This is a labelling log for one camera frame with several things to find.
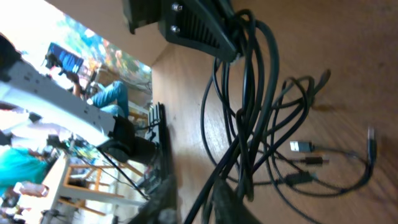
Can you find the wooden stool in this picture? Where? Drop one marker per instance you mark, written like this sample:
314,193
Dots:
75,190

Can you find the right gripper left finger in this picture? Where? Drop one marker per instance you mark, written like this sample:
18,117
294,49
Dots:
162,207

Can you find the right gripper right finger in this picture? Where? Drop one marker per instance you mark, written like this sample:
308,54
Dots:
228,208

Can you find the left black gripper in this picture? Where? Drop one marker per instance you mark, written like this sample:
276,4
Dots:
204,25

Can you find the person in blue jeans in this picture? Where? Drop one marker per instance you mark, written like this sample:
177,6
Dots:
113,99

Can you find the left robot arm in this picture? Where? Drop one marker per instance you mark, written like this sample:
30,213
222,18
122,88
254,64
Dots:
22,85

